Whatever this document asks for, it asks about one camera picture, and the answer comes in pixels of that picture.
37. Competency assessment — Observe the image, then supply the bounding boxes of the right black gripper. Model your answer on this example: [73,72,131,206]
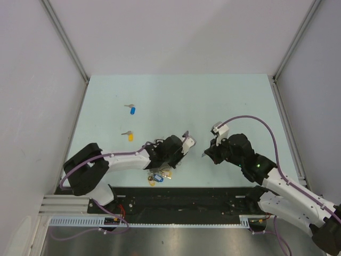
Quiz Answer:
[205,135,243,167]

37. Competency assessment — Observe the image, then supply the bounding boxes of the red-handled metal key holder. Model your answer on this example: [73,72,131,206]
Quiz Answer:
[148,161,182,178]

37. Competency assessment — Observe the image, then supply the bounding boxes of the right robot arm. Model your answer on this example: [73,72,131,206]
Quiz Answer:
[204,134,340,255]

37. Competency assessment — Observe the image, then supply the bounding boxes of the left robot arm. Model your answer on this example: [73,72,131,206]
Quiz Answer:
[59,132,196,213]

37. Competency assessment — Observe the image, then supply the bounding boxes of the blue tag on holder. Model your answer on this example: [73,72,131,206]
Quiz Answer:
[148,174,164,183]

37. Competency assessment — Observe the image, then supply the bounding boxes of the key with yellow tag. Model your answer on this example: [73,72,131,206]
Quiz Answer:
[122,131,134,142]

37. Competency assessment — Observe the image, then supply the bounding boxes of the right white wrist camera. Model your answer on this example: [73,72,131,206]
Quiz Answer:
[211,122,230,146]

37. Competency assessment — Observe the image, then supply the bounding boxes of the right aluminium corner post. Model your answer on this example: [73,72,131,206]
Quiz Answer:
[271,0,323,81]

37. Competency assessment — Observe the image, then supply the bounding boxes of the aluminium corner post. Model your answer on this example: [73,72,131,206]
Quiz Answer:
[39,0,90,83]
[271,0,323,81]

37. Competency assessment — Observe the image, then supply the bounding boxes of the white slotted cable duct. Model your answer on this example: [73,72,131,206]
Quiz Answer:
[49,215,253,230]

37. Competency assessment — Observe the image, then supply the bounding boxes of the left aluminium corner post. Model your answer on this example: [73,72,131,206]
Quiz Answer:
[39,0,90,83]

